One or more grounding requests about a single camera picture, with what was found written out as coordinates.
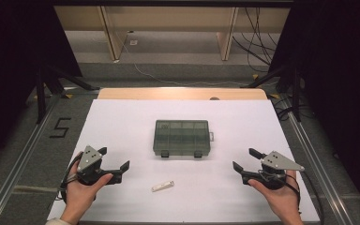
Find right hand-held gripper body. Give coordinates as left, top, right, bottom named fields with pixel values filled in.
left=257, top=150, right=306, bottom=190

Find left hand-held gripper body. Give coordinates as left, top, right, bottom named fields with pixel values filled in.
left=75, top=144, right=115, bottom=186

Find small white stick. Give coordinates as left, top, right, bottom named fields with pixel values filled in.
left=151, top=180, right=175, bottom=192

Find transparent grey compartment box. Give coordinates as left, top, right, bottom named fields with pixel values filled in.
left=152, top=119, right=215, bottom=158

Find person's right hand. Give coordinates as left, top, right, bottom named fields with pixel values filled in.
left=247, top=170, right=302, bottom=221

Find person's left hand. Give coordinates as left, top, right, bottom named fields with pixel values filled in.
left=60, top=159, right=114, bottom=223

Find white table sheet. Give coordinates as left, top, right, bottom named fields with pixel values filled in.
left=47, top=98, right=321, bottom=224

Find black metal stand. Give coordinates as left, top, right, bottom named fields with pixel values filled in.
left=240, top=64, right=303, bottom=123
left=36, top=64, right=101, bottom=125

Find dark curtain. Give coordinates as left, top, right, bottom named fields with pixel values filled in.
left=0, top=0, right=83, bottom=176
left=268, top=0, right=360, bottom=219

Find light wooden desk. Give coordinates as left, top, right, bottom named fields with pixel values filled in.
left=53, top=6, right=292, bottom=62

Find black overhead beam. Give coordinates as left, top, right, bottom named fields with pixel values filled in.
left=51, top=0, right=294, bottom=8

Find right hand-held gripper cable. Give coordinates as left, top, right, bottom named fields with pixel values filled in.
left=257, top=168, right=325, bottom=225

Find hand-held gripper cable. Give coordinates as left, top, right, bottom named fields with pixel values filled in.
left=257, top=168, right=325, bottom=225
left=58, top=151, right=85, bottom=205

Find aluminium floor rail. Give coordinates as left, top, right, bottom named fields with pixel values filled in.
left=282, top=97, right=354, bottom=225
left=0, top=93, right=62, bottom=225

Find left hand-held gripper cable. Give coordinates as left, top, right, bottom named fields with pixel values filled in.
left=58, top=151, right=85, bottom=205

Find black floor cables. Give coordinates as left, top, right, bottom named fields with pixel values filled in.
left=273, top=97, right=310, bottom=122

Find white floor cable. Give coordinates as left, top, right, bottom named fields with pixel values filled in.
left=118, top=31, right=279, bottom=87

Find bundle of black hanging cables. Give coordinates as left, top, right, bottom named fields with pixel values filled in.
left=232, top=7, right=279, bottom=73

